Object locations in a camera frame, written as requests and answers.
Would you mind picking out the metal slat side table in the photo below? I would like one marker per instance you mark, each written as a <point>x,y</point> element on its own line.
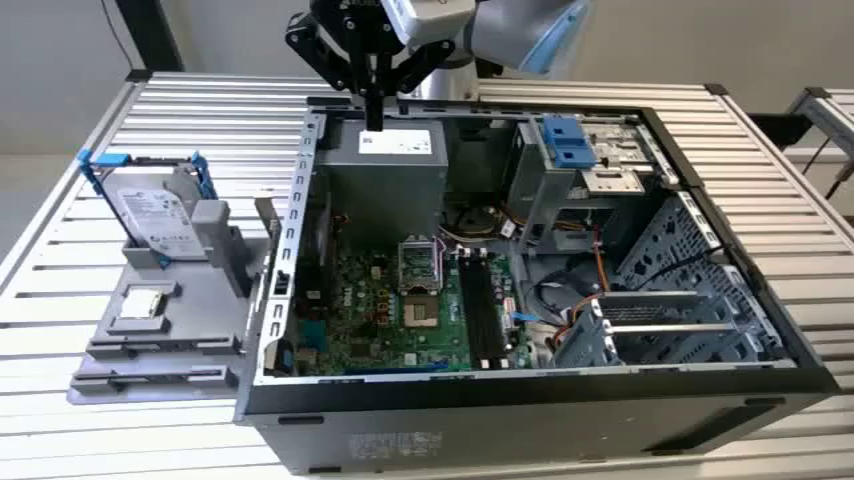
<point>827,115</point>

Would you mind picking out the CPU socket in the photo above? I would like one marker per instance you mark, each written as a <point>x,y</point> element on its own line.
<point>422,314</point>

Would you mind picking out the black and grey PC case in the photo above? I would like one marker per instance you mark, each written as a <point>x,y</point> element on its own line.
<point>534,430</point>

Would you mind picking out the black post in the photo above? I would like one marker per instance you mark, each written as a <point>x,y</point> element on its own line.
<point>149,35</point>

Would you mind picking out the grey wrist camera housing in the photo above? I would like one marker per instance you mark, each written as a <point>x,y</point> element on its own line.
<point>427,20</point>

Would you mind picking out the grey parts rack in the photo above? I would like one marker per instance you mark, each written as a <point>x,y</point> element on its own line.
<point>194,310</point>

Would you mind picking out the grey metal drive cage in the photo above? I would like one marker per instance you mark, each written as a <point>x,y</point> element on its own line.
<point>534,200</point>

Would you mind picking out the RAM slot with white latches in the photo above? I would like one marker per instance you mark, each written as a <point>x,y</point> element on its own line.
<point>494,310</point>
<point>478,310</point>

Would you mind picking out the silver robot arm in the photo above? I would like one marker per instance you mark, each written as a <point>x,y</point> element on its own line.
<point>500,35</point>

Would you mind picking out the grey power supply unit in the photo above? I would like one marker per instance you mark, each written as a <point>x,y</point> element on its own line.
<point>380,195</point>

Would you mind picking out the silver CPU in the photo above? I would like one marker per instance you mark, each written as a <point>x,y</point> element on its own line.
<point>141,302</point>

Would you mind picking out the graphics card with metal bracket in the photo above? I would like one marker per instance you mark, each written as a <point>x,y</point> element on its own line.
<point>267,212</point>

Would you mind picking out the blue drive bay latch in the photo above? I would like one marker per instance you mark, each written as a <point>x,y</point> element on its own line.
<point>563,135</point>

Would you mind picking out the silver hard disk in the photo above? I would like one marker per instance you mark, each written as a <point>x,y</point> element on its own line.
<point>149,215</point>

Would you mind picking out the green motherboard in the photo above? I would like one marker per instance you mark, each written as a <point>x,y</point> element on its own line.
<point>354,310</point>

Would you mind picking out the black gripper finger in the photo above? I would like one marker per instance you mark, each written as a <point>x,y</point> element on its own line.
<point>420,67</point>
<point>327,65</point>

